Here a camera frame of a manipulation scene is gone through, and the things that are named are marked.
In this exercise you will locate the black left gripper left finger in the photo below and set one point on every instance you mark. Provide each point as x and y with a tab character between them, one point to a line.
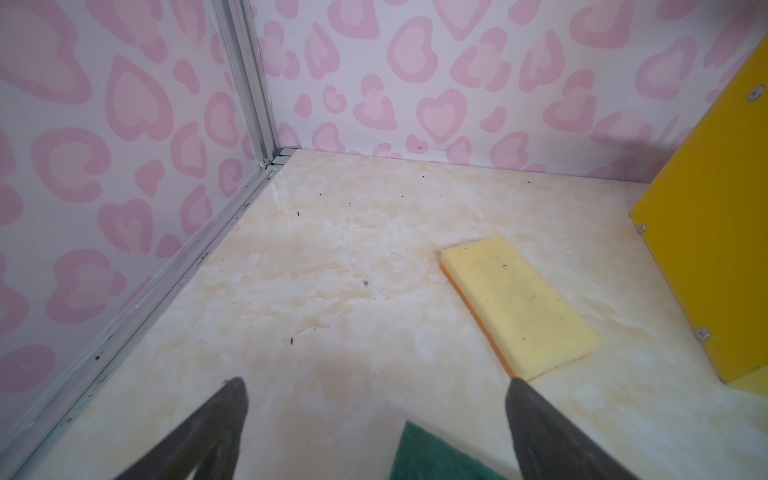
204	446

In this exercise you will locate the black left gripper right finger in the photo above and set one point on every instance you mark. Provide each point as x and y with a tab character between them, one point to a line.
548	445

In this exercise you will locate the yellow sponge near shelf left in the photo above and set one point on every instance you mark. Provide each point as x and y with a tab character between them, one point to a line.
531	325

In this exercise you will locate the yellow wooden shelf unit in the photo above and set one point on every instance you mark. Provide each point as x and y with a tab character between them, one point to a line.
704	220

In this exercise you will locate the green scouring pad left upper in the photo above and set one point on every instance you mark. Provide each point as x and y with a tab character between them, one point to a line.
422	455

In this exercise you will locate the aluminium frame profile left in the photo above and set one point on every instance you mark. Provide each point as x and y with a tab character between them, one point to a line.
131	133

